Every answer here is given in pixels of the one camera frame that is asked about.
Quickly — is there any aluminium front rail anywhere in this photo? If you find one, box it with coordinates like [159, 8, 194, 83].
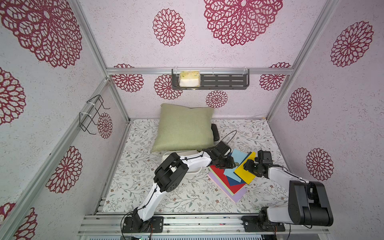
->
[75, 214, 333, 240]

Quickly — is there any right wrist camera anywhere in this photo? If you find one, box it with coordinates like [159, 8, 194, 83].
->
[258, 150, 273, 165]

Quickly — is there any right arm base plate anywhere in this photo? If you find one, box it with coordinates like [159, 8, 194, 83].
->
[241, 216, 286, 233]

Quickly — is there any light green envelope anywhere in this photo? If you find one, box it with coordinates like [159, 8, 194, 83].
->
[208, 167, 241, 197]

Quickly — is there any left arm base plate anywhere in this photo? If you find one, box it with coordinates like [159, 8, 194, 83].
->
[122, 217, 164, 234]

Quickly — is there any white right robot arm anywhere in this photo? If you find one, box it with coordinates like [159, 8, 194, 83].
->
[242, 160, 334, 231]

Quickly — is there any yellow white sponge block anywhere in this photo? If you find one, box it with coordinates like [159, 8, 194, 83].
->
[179, 71, 201, 88]

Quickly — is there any yellow envelope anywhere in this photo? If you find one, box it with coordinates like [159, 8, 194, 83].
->
[234, 152, 257, 185]

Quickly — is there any lilac envelope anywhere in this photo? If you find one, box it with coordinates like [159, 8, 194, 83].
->
[208, 173, 247, 203]

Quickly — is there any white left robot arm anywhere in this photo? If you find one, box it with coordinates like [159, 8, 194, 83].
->
[131, 146, 236, 224]

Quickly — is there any dark blue envelope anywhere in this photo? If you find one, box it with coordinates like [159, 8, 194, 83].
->
[226, 177, 246, 187]

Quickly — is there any white plastic storage box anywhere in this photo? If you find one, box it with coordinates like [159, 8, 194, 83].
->
[162, 150, 202, 177]

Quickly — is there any black wall shelf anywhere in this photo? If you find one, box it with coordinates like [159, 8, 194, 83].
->
[171, 68, 250, 90]

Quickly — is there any small black cylinder object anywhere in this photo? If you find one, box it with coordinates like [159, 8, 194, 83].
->
[211, 124, 220, 142]

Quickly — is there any red envelope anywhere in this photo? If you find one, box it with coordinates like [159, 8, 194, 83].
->
[209, 164, 247, 195]

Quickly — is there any light blue envelope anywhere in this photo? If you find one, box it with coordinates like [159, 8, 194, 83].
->
[224, 149, 248, 182]

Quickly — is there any green square pillow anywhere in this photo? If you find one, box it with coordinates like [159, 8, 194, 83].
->
[152, 104, 214, 152]

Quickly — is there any black wire wall rack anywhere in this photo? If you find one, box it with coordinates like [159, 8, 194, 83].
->
[78, 94, 111, 135]

